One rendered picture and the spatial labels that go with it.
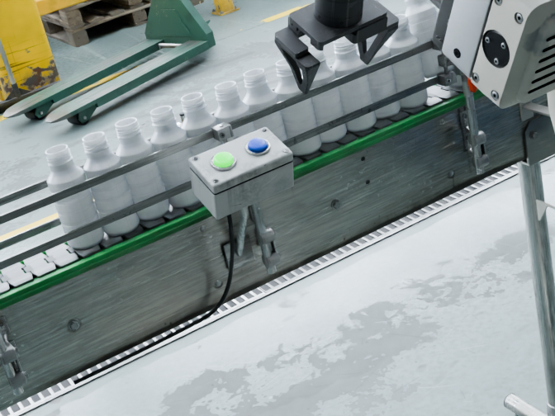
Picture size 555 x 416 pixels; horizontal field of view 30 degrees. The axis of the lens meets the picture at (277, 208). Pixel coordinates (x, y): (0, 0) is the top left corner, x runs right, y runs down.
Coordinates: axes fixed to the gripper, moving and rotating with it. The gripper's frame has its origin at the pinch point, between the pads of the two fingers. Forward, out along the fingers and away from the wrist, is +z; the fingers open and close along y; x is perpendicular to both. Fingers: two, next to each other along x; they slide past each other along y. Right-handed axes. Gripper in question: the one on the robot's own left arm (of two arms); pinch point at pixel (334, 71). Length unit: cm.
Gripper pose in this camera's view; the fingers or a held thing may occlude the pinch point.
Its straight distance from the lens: 130.5
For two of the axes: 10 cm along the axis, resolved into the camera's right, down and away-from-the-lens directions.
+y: -8.2, 4.3, -3.9
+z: -0.1, 6.6, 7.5
